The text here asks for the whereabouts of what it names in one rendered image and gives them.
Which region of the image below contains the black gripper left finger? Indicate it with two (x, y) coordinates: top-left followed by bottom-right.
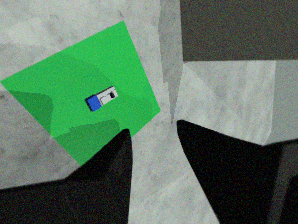
(0, 128), (133, 224)

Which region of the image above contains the green square mat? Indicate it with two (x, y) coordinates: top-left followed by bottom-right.
(0, 20), (161, 166)

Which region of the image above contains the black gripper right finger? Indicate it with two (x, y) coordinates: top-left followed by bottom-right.
(176, 120), (298, 224)

